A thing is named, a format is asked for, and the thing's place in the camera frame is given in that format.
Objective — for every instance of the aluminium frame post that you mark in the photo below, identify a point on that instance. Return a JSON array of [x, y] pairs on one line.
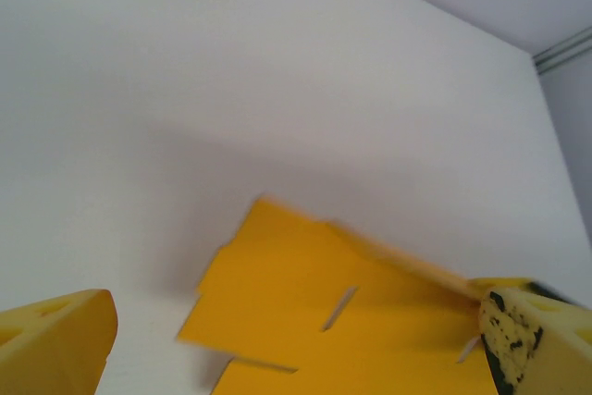
[[564, 49]]

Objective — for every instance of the yellow paper box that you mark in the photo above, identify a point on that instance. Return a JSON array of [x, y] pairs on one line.
[[324, 284]]

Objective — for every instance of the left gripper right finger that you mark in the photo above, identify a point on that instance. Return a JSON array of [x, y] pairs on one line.
[[546, 349]]

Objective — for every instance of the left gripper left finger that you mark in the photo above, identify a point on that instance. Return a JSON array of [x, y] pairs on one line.
[[55, 344]]

